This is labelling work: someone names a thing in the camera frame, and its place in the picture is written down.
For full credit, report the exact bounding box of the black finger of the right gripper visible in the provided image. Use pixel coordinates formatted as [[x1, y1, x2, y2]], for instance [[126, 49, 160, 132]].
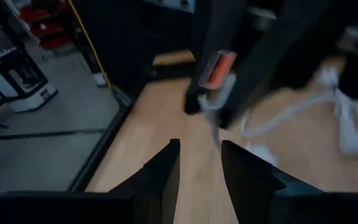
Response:
[[184, 0, 249, 115], [219, 0, 348, 130]]

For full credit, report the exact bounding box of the white and black machine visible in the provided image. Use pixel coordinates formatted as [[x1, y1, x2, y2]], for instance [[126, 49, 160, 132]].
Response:
[[0, 46, 58, 113]]

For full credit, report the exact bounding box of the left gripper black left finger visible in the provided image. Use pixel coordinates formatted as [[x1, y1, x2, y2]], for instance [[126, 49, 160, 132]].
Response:
[[108, 139, 181, 224]]

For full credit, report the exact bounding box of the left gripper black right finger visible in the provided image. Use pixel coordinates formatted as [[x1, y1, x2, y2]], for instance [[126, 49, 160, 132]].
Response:
[[221, 139, 288, 224]]

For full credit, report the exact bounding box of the white power strip cord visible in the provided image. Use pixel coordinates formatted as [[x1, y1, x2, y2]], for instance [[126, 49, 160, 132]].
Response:
[[240, 65, 358, 158]]

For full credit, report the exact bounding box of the small white base unit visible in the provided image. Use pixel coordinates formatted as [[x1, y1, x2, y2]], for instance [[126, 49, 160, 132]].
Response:
[[93, 72, 108, 88]]

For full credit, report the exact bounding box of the red storage shelf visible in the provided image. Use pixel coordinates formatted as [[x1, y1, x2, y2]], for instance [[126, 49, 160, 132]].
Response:
[[19, 0, 74, 50]]

